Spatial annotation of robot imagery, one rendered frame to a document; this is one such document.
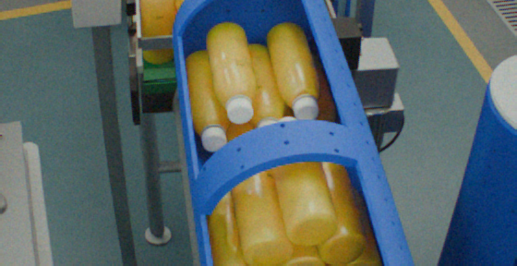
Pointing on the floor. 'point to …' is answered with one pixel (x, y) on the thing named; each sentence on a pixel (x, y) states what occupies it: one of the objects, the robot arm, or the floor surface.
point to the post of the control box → (103, 63)
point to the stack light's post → (365, 5)
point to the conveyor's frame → (140, 105)
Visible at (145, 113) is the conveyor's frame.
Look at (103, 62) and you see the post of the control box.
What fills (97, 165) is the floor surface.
